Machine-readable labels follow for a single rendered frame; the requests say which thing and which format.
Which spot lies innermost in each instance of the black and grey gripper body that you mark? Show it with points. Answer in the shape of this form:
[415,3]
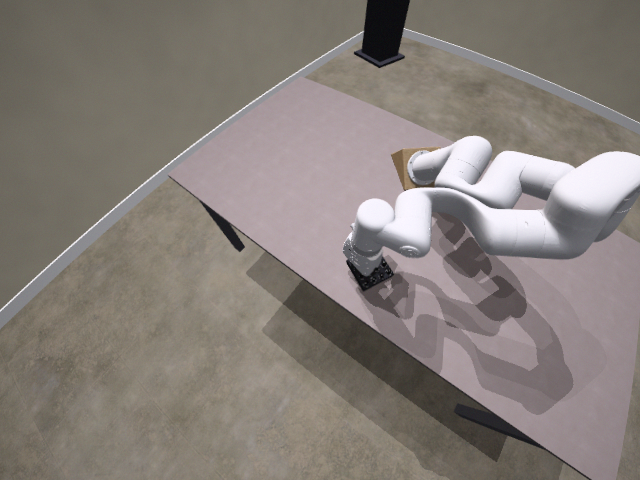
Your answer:
[365,265]

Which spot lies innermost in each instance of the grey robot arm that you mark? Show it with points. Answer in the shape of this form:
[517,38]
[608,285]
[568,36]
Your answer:
[578,206]

